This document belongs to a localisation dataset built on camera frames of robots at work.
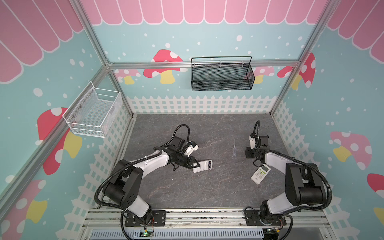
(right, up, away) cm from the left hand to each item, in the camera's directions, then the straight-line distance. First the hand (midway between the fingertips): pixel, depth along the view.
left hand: (197, 167), depth 84 cm
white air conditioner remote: (+38, -4, +3) cm, 38 cm away
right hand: (+33, +8, +12) cm, 36 cm away
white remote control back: (+4, +1, +3) cm, 5 cm away
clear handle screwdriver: (+25, +9, +15) cm, 31 cm away
